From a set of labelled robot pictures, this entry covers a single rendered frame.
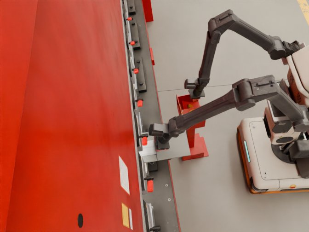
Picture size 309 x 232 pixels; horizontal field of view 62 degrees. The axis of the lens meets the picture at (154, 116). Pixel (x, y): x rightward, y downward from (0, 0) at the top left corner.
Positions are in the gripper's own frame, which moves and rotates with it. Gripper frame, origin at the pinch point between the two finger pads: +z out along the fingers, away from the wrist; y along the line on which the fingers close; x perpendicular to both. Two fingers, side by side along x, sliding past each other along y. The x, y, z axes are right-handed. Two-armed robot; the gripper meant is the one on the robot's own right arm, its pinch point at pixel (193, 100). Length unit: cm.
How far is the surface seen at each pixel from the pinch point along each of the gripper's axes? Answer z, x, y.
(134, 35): -2, -63, 34
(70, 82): -110, 65, 66
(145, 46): -1, -51, 26
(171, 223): 0, 76, 32
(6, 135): -125, 81, 68
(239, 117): 65, -17, -70
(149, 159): -11, 43, 39
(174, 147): -14.7, 39.5, 24.7
